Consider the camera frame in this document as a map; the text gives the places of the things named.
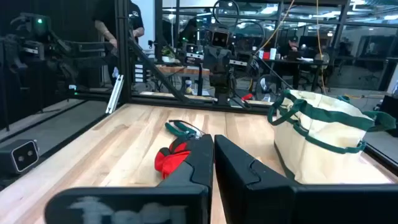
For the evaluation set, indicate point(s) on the cream canvas green-trimmed gardening bag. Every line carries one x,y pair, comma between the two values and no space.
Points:
323,137

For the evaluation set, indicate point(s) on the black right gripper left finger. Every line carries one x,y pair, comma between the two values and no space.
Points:
200,161

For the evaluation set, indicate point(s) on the person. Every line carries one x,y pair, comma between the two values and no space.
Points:
292,46
136,21

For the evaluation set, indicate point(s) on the red and black gardening glove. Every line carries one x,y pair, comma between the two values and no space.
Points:
169,161

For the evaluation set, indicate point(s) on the wooden desk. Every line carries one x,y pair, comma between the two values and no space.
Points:
174,69

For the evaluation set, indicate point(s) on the black camera box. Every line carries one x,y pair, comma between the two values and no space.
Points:
21,155

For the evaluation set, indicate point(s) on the black floor fan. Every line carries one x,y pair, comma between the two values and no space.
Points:
266,88

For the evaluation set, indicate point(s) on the white cup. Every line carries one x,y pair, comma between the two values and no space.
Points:
273,53

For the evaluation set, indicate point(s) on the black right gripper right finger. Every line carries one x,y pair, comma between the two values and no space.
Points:
242,186

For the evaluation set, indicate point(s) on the red cup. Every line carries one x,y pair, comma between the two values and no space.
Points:
266,55

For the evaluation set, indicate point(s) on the black office desk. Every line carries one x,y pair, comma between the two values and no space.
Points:
298,62

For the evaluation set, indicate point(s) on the silver aluminium extrusion bar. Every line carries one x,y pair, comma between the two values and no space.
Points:
114,93

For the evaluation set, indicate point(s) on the black green-lit robot arm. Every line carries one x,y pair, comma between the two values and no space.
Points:
40,46

